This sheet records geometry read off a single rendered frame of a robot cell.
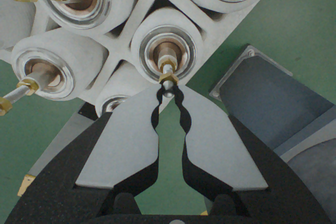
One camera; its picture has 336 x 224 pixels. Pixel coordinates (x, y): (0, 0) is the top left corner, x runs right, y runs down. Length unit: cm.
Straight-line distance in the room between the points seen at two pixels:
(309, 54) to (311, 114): 34
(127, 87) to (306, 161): 28
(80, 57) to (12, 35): 11
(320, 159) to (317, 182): 3
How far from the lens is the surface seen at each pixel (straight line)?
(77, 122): 40
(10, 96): 23
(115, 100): 25
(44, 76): 25
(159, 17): 20
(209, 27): 28
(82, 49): 27
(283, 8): 54
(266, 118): 36
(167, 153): 74
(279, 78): 40
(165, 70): 16
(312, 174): 31
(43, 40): 26
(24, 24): 34
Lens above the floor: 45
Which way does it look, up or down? 57 degrees down
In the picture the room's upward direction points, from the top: 179 degrees clockwise
